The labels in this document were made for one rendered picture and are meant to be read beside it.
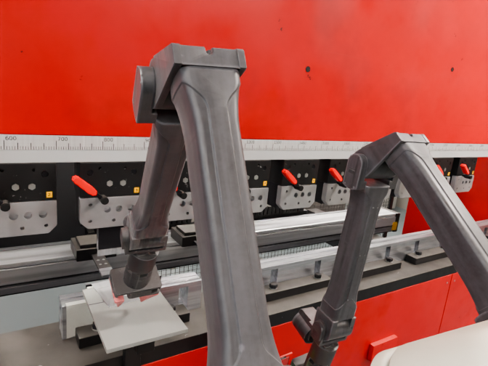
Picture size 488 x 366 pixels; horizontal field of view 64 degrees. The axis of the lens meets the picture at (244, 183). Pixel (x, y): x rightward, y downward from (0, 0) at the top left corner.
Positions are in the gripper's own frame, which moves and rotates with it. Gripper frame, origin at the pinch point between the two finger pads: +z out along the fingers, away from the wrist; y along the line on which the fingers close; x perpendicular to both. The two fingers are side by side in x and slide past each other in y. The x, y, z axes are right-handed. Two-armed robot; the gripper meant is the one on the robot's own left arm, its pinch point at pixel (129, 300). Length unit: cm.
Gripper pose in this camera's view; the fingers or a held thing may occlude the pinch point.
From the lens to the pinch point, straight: 99.5
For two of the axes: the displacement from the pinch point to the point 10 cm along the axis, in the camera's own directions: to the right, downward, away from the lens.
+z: -3.4, 7.1, 6.1
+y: -8.5, 0.4, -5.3
